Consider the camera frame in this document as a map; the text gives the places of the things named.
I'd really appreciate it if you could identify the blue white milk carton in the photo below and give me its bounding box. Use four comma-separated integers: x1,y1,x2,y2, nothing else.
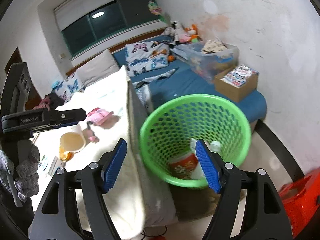
37,154,66,177

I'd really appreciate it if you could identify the cardboard box with cards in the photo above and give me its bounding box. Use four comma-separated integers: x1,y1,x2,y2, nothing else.
214,65,259,102

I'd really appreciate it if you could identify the right butterfly pillow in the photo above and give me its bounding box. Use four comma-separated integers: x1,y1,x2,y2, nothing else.
125,40,170,77

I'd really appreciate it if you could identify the red bottom plastic cup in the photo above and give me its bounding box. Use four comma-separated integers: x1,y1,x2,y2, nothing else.
168,151,204,180

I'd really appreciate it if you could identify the blue sofa mattress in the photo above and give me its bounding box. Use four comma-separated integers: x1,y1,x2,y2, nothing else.
112,35,267,131

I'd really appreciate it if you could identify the orange ball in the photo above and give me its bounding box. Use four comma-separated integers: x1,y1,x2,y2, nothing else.
168,55,175,62

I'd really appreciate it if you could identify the pink snack wrapper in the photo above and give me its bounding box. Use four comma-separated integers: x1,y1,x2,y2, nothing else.
85,108,113,126

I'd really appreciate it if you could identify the cow plush toy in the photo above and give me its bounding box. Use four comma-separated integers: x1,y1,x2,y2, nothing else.
162,21,187,45

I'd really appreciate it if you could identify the grey pillow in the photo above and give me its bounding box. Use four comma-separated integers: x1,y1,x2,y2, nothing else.
76,49,120,87

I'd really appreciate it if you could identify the clear plastic storage bin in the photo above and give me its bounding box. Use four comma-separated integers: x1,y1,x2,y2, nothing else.
171,41,239,83

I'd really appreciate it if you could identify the left gloved hand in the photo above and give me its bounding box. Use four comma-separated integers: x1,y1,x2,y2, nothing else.
1,139,40,208

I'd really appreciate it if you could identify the orange fox plush toy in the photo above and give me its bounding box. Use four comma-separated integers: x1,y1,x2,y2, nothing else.
185,24,202,43

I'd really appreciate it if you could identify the green plastic waste basket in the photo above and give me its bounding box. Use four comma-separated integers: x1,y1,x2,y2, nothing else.
139,94,251,189

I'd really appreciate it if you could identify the hanging flower decoration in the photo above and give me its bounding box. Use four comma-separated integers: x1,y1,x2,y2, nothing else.
148,1,170,25

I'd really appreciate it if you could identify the white paper cup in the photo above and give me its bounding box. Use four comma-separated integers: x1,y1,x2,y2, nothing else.
60,124,86,153

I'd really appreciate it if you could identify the left butterfly pillow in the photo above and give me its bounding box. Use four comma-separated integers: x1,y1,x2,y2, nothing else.
52,72,86,103

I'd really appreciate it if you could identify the pink plush toy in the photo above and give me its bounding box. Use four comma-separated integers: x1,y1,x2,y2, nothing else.
179,33,191,43

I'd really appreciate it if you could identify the butterfly pillow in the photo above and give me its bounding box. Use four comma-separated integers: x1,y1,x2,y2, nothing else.
125,40,170,77
52,72,86,103

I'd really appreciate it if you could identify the dark window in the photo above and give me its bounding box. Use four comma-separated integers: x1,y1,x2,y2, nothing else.
61,0,158,56

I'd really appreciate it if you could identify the dark clothes pile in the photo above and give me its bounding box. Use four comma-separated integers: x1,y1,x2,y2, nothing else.
33,92,65,111

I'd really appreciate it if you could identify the clear juice bottle yellow label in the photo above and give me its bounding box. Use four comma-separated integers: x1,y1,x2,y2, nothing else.
189,138,222,181

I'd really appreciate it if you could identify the pink torn wrapper strip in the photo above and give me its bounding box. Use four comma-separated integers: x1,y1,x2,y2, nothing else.
87,121,99,143

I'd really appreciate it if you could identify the red plastic stool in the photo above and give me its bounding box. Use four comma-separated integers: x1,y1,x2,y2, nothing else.
279,168,319,238

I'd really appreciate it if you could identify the orange yellow wrapper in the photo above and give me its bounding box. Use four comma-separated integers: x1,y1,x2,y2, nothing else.
59,145,74,161

